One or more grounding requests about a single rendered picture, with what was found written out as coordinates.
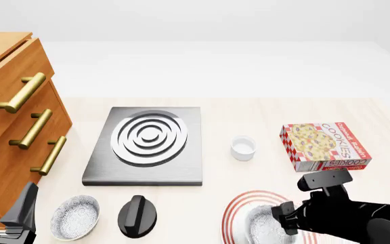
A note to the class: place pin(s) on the white plate with red rings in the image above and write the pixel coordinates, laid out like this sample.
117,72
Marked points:
235,216

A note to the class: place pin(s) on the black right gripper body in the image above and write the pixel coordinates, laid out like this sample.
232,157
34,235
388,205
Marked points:
285,216

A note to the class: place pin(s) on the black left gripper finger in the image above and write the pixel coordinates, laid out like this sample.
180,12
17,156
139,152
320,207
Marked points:
24,211

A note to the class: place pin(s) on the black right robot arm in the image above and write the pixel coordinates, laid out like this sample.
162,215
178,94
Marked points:
357,221

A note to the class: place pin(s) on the patterned black-white bowl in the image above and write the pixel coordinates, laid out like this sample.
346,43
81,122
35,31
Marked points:
261,226
74,218

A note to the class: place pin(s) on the white ramekin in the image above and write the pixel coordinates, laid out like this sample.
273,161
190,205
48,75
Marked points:
243,150

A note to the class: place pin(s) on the flat stove plate with rings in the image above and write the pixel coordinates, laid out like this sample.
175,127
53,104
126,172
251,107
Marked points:
147,167

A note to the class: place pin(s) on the round black stove knob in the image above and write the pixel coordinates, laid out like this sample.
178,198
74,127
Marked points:
136,216

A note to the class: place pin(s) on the red cookies box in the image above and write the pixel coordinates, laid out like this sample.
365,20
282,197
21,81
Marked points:
320,142

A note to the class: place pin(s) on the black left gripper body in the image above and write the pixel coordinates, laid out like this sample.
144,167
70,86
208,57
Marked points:
2,236

